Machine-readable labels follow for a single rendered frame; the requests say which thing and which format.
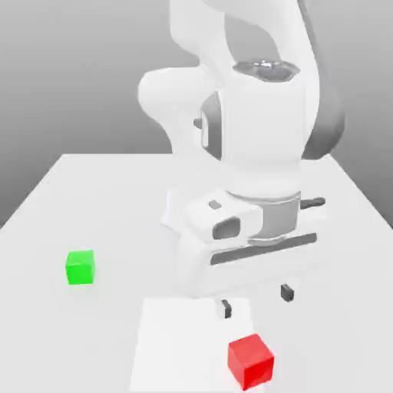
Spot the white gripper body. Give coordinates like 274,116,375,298
189,232,320,300

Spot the small red cube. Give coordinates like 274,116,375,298
227,333,276,391

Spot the small green cube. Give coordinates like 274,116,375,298
64,249,97,286

